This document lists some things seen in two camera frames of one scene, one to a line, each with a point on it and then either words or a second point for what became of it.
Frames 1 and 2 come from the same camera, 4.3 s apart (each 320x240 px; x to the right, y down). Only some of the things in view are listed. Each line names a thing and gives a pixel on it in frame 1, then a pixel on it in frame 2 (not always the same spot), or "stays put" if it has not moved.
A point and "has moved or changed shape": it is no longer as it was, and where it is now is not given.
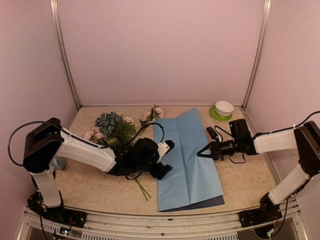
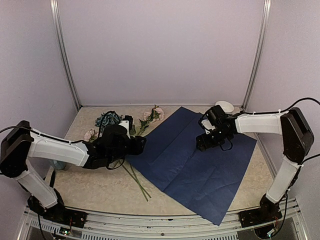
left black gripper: (161, 172) -> (138, 147)
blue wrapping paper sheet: (194, 181) has moved or changed shape
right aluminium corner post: (258, 56) stays put
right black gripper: (215, 150) -> (204, 143)
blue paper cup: (58, 163) stays put
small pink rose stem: (97, 137) stays put
